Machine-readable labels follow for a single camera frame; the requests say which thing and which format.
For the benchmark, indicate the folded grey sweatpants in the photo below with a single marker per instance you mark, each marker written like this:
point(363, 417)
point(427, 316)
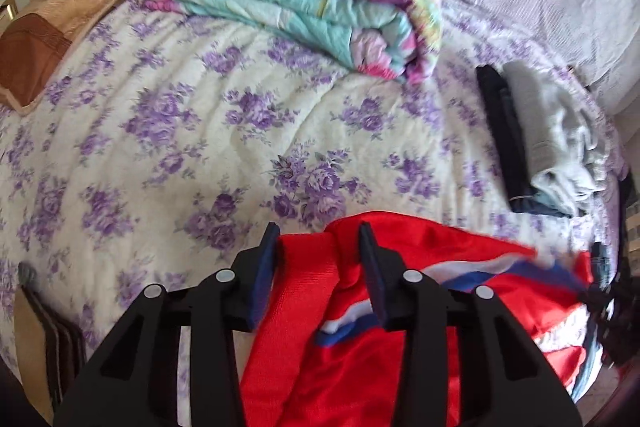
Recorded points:
point(550, 127)

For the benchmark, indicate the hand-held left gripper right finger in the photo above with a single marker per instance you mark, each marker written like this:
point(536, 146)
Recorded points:
point(374, 282)

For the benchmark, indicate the blue denim jeans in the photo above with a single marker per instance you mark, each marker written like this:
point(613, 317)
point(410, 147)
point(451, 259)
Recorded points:
point(584, 367)

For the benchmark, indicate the folded black pants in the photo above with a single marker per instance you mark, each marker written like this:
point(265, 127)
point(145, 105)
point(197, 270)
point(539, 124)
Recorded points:
point(502, 127)

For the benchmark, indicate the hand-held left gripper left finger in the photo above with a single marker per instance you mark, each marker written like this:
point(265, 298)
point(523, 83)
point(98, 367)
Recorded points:
point(265, 272)

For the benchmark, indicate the red pants with striped band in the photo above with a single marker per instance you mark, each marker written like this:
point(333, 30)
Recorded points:
point(320, 367)

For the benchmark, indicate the brown wooden boards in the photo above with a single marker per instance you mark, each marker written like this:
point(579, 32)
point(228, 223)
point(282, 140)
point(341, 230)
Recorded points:
point(45, 337)

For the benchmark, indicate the purple floral bedspread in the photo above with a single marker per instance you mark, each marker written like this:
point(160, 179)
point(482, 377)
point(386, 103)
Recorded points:
point(175, 132)

